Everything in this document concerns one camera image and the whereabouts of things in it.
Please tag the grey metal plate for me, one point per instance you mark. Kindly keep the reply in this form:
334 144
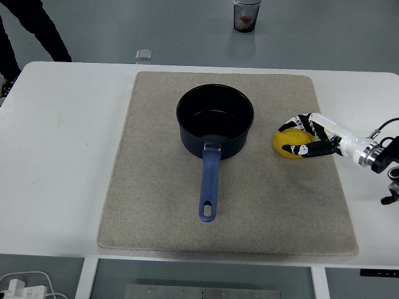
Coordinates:
202 291

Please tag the person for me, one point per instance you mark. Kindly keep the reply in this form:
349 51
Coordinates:
28 31

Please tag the white power strip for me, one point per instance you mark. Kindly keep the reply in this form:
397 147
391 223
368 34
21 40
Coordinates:
15 289

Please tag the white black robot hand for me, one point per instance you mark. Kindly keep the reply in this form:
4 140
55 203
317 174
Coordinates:
330 137

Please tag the beige fabric mat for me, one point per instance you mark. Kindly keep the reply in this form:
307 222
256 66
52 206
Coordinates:
227 174

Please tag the black trash bin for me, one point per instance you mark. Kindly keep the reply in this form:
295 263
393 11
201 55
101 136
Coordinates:
246 15

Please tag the small clear plastic box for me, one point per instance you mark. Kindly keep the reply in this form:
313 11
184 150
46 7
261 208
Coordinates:
143 55

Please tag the white table leg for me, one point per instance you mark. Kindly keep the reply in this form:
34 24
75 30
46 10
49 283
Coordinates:
85 277
320 281

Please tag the black table control panel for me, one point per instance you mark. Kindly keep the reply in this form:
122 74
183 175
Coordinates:
379 272

